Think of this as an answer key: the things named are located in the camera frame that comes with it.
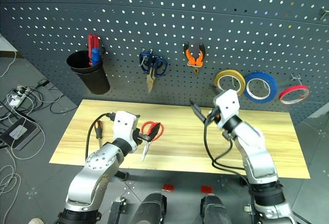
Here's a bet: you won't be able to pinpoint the yellow tape roll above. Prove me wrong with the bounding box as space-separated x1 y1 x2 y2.
214 69 246 97

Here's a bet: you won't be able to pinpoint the black metal bracket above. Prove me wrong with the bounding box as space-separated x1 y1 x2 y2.
107 197 129 224

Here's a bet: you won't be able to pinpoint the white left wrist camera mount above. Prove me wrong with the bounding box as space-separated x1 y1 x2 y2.
112 110 141 153

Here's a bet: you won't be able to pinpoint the white floor cable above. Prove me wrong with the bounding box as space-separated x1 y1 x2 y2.
0 50 64 196

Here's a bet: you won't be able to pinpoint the orange black pliers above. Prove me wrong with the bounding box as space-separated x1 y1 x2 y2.
183 41 206 76

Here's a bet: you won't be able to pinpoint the blue handled tool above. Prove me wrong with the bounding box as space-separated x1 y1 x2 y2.
91 47 101 67

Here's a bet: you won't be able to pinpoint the dark rounded shape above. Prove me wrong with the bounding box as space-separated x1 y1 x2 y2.
130 192 168 224
199 194 232 224

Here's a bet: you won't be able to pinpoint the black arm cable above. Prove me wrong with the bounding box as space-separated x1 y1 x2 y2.
203 121 251 186
85 113 118 163

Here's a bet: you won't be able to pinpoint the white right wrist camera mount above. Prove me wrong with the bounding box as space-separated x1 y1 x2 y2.
214 89 241 130

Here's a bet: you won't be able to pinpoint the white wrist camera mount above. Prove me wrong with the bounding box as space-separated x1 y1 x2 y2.
214 89 241 130
112 110 141 153

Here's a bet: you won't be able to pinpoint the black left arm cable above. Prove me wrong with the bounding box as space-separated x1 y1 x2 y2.
85 113 118 163

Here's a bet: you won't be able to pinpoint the red handled scissors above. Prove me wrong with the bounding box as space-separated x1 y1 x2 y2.
140 121 165 162

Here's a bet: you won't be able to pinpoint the dark grey perforated pegboard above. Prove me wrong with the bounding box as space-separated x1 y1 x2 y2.
0 0 329 126

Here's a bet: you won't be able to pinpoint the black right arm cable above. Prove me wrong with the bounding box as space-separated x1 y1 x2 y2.
203 121 251 186

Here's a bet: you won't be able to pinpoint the blue handled scissors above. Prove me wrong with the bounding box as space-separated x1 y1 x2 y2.
139 50 169 94

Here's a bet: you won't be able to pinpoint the blue tape roll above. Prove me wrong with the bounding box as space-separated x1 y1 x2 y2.
243 71 279 104

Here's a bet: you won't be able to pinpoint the white power strip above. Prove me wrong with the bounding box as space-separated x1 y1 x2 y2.
7 86 29 107

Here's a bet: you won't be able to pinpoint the red tape roll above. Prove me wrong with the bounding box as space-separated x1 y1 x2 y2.
279 84 310 105

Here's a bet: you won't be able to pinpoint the black cup holder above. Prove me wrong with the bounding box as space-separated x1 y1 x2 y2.
66 50 111 95

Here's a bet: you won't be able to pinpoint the orange black screwdriver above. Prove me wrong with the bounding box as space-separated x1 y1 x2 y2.
95 120 103 150

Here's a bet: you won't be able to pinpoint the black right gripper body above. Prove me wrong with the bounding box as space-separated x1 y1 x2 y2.
206 106 222 130

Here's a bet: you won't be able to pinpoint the silver pegboard hook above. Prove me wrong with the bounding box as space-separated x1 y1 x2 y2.
319 6 329 21
289 73 303 84

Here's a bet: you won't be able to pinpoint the grey flat box device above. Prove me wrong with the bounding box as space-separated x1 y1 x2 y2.
0 117 41 151

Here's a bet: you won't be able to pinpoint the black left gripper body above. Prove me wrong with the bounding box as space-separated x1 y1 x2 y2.
133 128 145 147

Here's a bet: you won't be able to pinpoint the red tool in cup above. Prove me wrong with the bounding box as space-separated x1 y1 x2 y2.
87 34 100 67

